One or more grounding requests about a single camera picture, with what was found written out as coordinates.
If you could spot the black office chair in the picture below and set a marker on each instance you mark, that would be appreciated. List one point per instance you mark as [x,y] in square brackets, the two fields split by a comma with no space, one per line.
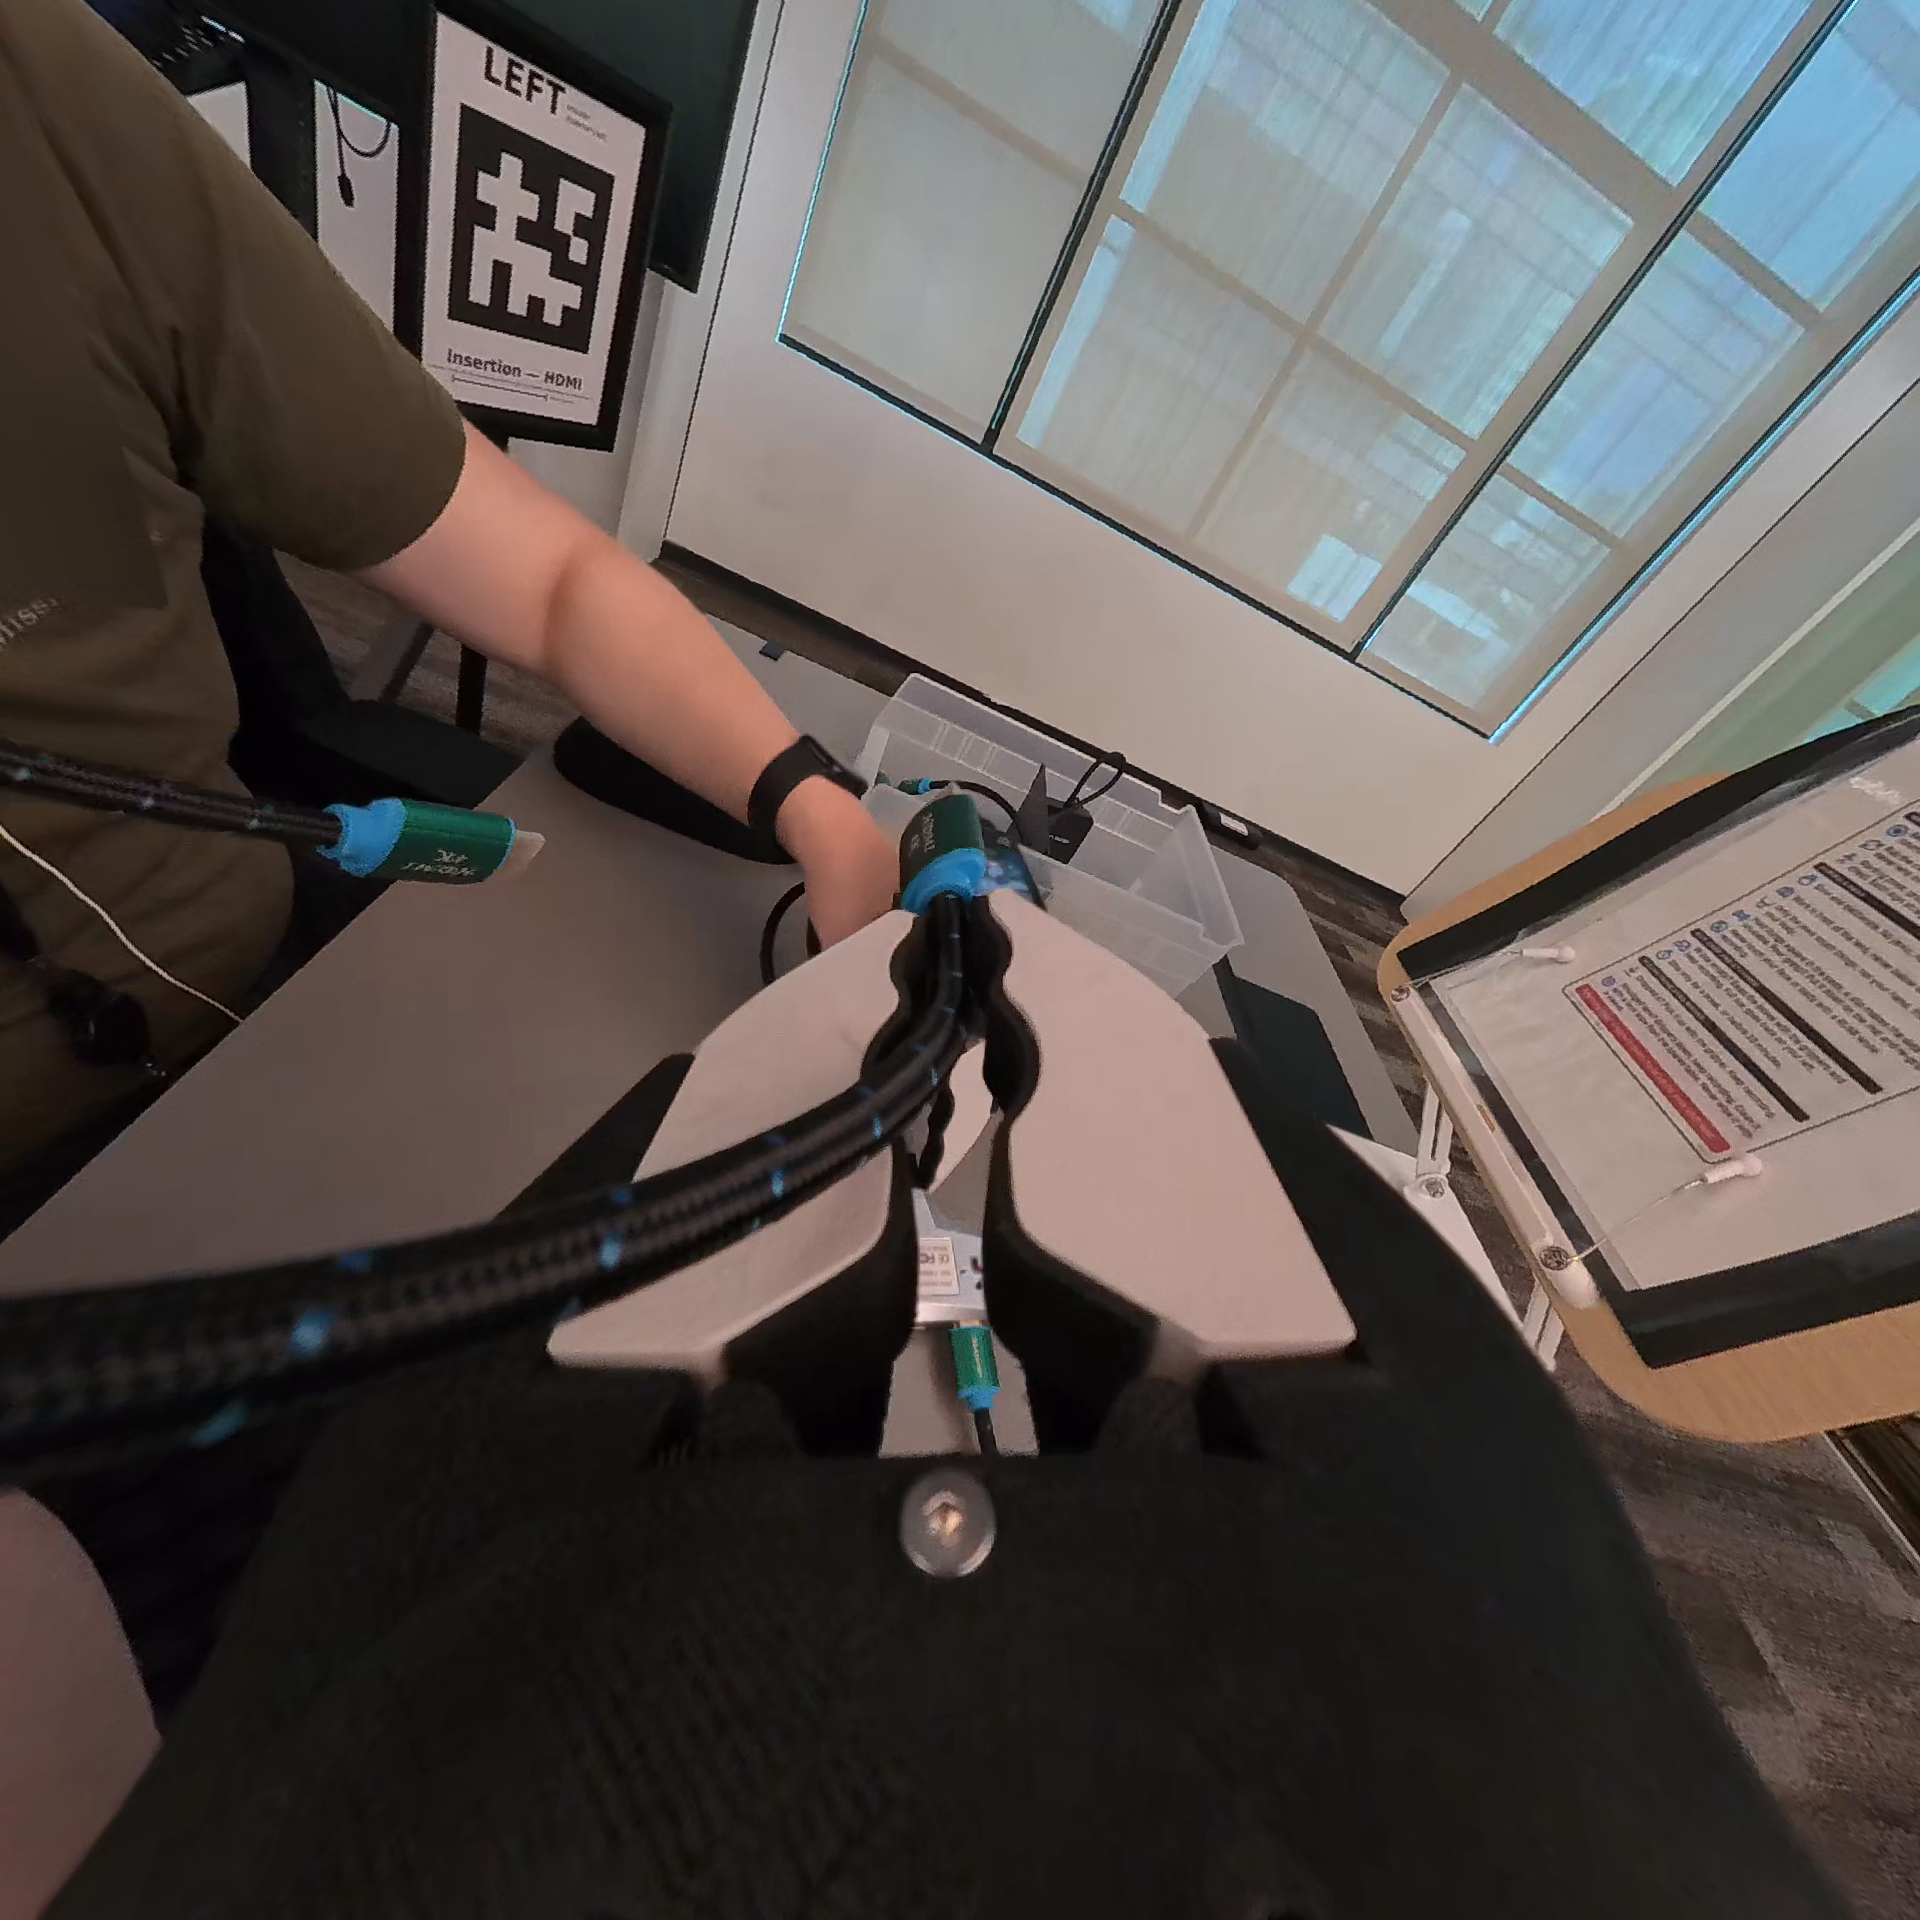
[346,750]

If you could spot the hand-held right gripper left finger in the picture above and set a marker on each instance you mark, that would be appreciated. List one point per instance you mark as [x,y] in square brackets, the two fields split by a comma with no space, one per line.
[781,1049]

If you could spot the wooden backed instruction board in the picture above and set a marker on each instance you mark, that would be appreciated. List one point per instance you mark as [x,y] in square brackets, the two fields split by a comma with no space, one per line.
[1724,1049]

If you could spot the clear plastic bin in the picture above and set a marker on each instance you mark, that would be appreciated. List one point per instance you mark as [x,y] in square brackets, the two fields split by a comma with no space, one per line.
[1141,900]

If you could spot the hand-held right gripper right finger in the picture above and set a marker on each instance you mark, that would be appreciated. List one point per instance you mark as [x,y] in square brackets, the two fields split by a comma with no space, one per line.
[1171,1171]

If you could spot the person's left hand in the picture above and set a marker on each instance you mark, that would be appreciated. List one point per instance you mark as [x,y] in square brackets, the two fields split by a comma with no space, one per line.
[853,885]

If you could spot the black adapter box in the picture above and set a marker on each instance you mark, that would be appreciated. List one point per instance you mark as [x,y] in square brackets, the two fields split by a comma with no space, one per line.
[1054,821]

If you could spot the large gridded window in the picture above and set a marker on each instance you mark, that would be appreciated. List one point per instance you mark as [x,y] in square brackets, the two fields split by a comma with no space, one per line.
[1276,374]

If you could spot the black framed marker sign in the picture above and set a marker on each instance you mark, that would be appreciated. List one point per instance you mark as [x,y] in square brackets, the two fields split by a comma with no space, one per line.
[534,225]

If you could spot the green HDMI plug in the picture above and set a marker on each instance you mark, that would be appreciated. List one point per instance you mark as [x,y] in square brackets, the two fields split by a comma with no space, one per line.
[972,1364]
[452,1289]

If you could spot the white folding stand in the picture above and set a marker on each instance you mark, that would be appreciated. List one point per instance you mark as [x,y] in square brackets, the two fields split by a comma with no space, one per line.
[1426,1162]

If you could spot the dark wall screen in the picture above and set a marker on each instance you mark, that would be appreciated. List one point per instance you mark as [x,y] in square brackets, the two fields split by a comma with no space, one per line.
[704,134]

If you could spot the person's left forearm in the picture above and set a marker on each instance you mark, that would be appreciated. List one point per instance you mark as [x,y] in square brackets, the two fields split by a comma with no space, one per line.
[600,645]

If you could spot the black smartwatch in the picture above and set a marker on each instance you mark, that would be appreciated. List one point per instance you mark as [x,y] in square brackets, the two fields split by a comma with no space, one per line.
[797,795]

